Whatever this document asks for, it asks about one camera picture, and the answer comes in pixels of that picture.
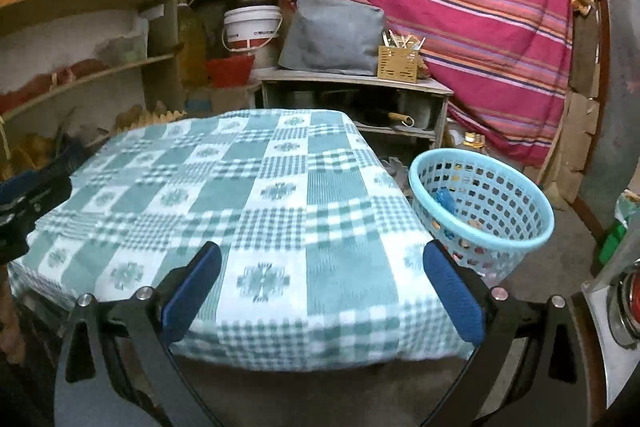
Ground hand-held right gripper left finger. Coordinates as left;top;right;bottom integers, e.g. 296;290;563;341
52;241;223;427

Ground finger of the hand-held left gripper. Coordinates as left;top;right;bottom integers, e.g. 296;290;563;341
0;172;73;234

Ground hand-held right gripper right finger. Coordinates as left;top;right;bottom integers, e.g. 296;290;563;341
422;239;597;427

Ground light blue plastic basket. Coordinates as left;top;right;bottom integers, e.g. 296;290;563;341
408;148;556;282

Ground teal checked blanket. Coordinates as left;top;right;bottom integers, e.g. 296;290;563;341
7;108;477;372

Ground blue wrapper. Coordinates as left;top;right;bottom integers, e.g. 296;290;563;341
434;188;457;212

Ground green plastic item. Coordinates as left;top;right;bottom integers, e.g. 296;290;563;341
599;221;629;264

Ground metal bowl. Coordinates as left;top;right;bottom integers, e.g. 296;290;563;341
606;258;640;349

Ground brown cardboard box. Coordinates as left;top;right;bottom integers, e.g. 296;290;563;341
186;84;253;116

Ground wooden shelf unit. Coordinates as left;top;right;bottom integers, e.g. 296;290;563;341
0;0;183;152

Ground large oil jug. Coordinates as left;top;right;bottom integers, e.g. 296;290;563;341
176;0;210;86

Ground red plastic basin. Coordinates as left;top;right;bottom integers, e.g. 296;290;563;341
204;55;257;88

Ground grey low cabinet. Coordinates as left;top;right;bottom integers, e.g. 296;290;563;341
255;69;455;148

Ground small wicker basket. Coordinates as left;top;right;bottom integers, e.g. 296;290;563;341
377;44;419;84

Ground bundle of chopsticks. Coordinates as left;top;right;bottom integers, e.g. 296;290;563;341
382;28;427;52

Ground white plastic bucket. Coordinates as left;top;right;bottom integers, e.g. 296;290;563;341
221;5;284;54

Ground grey cushion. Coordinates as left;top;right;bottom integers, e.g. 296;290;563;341
277;0;387;78

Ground red striped cloth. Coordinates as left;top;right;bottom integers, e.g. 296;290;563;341
261;0;575;168

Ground cardboard wall panels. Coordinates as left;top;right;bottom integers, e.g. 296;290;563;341
542;0;603;205

